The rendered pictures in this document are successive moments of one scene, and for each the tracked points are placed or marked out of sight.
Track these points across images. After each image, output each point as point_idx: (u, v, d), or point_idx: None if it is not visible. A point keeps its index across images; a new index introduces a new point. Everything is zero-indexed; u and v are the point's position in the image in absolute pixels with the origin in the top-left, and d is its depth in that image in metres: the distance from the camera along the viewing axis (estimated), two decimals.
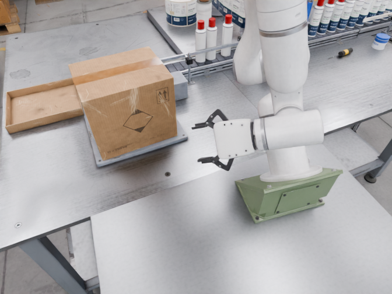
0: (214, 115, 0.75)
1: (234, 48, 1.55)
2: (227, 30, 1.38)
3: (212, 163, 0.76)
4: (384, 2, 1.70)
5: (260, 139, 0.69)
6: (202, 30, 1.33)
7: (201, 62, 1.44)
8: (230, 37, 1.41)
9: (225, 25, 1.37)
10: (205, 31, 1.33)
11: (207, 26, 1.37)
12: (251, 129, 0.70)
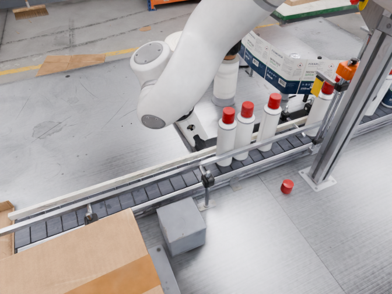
0: None
1: (275, 132, 0.98)
2: (272, 118, 0.81)
3: None
4: None
5: None
6: (230, 124, 0.75)
7: (226, 166, 0.87)
8: (275, 126, 0.84)
9: (268, 110, 0.80)
10: (235, 126, 0.76)
11: (238, 113, 0.80)
12: None
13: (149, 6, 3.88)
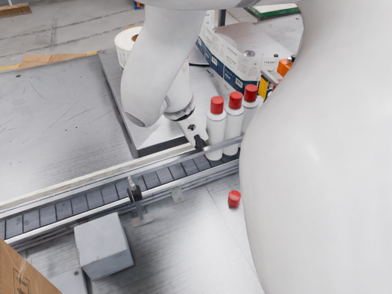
0: None
1: None
2: (249, 112, 0.75)
3: None
4: None
5: (162, 113, 0.64)
6: (217, 115, 0.70)
7: (213, 160, 0.82)
8: None
9: (245, 104, 0.74)
10: (222, 118, 0.71)
11: (226, 105, 0.74)
12: None
13: (135, 4, 3.80)
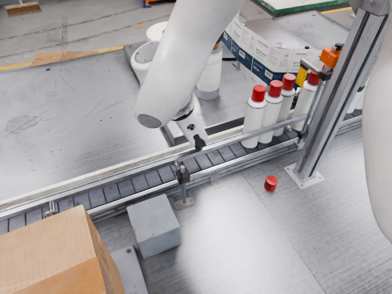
0: None
1: None
2: (287, 100, 0.78)
3: None
4: None
5: None
6: (258, 102, 0.74)
7: (248, 148, 0.85)
8: (289, 109, 0.81)
9: (283, 92, 0.78)
10: (263, 106, 0.74)
11: (265, 94, 0.77)
12: None
13: (143, 3, 3.83)
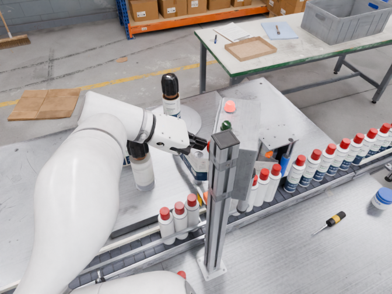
0: None
1: None
2: (192, 213, 0.98)
3: (191, 147, 0.77)
4: (388, 139, 1.27)
5: None
6: (164, 220, 0.94)
7: (167, 244, 1.05)
8: (196, 216, 1.01)
9: (188, 207, 0.97)
10: (168, 223, 0.94)
11: (173, 209, 0.97)
12: None
13: (127, 35, 4.03)
